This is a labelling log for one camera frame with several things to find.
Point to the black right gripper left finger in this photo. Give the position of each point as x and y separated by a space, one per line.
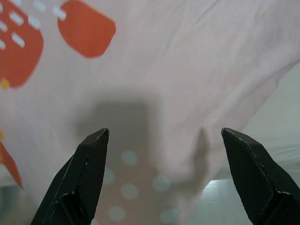
77 182

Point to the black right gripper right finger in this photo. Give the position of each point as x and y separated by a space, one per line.
257 178

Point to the pink pillow with orange print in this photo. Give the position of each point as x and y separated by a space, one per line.
150 77

